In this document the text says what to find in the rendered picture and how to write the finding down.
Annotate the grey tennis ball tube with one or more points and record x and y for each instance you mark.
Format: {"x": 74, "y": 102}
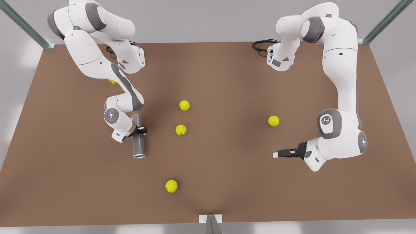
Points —
{"x": 139, "y": 146}

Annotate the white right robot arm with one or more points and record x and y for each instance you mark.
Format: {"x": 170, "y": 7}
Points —
{"x": 87, "y": 58}

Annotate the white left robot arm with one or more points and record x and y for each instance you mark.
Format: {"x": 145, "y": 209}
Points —
{"x": 341, "y": 65}

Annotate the yellow tennis ball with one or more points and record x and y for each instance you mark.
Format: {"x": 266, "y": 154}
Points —
{"x": 113, "y": 82}
{"x": 273, "y": 121}
{"x": 181, "y": 130}
{"x": 171, "y": 186}
{"x": 184, "y": 105}

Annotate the silver frame post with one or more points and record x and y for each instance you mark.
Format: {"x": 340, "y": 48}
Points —
{"x": 386, "y": 21}
{"x": 211, "y": 224}
{"x": 22, "y": 22}

